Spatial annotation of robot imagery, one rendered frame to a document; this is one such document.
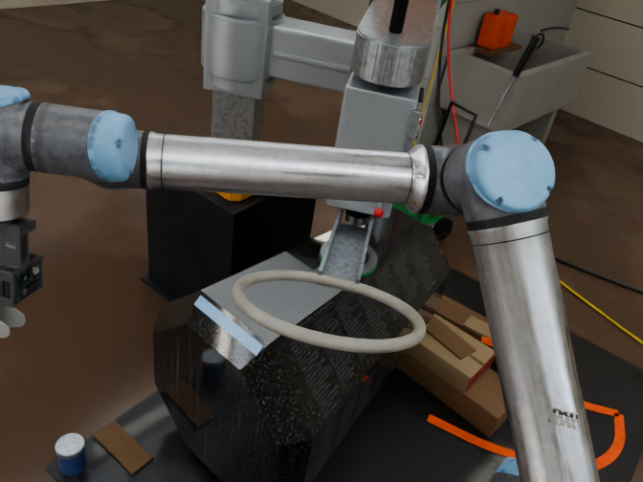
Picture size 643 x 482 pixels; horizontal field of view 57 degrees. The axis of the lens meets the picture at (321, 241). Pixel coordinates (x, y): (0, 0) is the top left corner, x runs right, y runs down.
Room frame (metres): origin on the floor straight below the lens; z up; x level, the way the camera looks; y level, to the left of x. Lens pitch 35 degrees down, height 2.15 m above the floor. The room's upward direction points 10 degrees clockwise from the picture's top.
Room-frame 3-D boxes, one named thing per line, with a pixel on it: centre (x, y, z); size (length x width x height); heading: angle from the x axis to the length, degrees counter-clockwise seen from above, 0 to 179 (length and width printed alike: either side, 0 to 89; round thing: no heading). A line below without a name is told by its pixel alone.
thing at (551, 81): (4.99, -1.37, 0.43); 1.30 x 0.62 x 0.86; 141
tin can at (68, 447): (1.29, 0.79, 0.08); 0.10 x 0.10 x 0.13
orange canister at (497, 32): (5.03, -1.14, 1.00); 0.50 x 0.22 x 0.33; 141
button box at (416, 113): (1.70, -0.21, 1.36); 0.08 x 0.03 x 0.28; 175
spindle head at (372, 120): (1.86, -0.12, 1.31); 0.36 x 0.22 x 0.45; 175
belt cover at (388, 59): (2.13, -0.14, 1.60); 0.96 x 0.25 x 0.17; 175
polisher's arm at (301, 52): (2.49, 0.28, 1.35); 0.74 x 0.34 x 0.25; 83
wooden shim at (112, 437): (1.40, 0.64, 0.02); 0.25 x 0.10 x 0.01; 57
